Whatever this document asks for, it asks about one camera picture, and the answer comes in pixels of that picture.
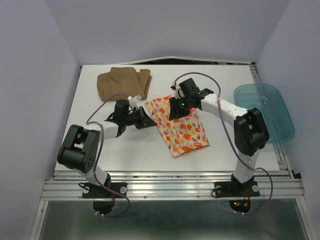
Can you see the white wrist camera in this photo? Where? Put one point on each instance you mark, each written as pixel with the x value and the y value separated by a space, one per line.
pixel 178 91
pixel 134 101

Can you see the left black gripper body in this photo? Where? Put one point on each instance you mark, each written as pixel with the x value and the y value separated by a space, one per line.
pixel 133 118

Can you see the brown pleated skirt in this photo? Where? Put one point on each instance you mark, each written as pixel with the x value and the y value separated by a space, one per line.
pixel 121 82

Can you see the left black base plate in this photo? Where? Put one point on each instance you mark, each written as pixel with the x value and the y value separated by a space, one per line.
pixel 104 201

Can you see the orange floral skirt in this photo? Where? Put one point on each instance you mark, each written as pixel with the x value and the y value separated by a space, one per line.
pixel 182 135

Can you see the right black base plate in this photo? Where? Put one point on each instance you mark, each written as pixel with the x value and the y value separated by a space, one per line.
pixel 240 194

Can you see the blue plastic basket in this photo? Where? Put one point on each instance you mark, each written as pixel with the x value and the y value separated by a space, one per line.
pixel 269 101

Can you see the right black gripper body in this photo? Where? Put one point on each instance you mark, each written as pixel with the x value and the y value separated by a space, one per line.
pixel 189 97

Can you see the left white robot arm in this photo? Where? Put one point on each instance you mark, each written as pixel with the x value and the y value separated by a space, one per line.
pixel 82 146

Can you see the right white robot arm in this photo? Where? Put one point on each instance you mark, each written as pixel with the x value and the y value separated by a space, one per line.
pixel 245 129

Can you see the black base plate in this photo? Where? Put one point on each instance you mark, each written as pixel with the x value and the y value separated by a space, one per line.
pixel 104 201
pixel 240 194

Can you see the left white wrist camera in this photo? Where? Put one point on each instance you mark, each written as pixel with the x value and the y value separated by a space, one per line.
pixel 134 101

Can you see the aluminium rail frame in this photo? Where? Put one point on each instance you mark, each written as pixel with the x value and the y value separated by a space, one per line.
pixel 177 206

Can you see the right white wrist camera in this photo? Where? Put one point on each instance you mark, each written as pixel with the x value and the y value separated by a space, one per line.
pixel 178 91

